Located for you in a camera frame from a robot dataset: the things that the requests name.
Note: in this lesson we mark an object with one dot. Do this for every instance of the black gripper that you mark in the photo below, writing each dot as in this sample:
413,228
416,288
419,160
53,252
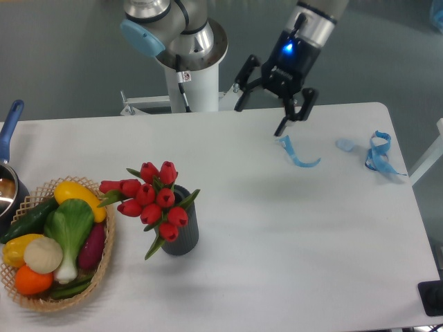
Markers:
290,65

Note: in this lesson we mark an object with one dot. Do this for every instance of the orange fruit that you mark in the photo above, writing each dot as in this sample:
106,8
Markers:
28,282

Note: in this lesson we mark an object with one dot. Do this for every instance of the woven wicker basket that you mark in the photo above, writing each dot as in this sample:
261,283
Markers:
43,303

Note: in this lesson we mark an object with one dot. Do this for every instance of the green cucumber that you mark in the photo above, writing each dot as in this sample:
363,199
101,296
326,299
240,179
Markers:
32,222

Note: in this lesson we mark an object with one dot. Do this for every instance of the small blue tape piece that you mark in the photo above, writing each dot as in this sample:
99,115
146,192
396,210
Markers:
345,144

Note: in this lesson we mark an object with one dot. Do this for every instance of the green bok choy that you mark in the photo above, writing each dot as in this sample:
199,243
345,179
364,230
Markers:
69,225

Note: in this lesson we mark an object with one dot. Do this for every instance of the yellow bell pepper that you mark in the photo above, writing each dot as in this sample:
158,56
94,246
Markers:
13,251

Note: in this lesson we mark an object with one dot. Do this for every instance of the green pea pods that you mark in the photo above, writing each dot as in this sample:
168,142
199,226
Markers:
71,289

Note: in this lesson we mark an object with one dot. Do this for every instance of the dark grey ribbed vase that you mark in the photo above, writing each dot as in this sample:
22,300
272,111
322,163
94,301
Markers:
188,235

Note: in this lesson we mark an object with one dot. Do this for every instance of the tangled blue tape strip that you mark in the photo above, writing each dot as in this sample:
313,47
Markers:
377,156

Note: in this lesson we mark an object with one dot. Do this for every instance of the black device at edge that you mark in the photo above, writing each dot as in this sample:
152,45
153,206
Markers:
431,296

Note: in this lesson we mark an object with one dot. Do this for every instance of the purple sweet potato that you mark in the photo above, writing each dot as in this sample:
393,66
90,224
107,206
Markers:
91,252

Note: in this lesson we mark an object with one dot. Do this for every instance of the curved blue tape strip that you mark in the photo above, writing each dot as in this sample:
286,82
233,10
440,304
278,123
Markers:
286,144

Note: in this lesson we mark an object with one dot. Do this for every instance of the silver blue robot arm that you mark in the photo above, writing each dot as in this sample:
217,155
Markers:
190,45

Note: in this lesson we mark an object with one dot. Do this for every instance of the red tulip bouquet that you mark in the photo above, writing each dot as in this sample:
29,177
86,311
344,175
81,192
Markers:
147,196

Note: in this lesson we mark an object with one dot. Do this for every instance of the white garlic bulb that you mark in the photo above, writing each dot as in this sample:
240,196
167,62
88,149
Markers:
43,255

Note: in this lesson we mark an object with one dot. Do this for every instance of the white frame at right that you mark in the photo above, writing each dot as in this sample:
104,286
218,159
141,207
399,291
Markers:
428,158

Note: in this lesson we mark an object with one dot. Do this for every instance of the blue handled saucepan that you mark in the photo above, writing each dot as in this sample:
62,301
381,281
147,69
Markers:
13,191

